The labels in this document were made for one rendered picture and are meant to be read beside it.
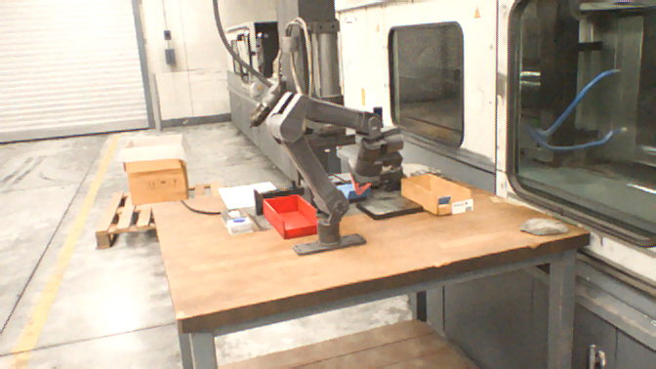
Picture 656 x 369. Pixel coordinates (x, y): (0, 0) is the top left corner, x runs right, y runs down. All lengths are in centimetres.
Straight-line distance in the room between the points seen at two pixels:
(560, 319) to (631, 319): 19
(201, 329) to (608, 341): 114
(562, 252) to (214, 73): 978
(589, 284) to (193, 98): 977
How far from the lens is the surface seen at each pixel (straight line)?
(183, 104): 1111
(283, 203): 192
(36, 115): 1125
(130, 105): 1107
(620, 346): 184
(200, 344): 137
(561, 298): 179
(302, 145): 147
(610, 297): 182
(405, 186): 199
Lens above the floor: 147
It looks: 15 degrees down
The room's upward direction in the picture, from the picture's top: 4 degrees counter-clockwise
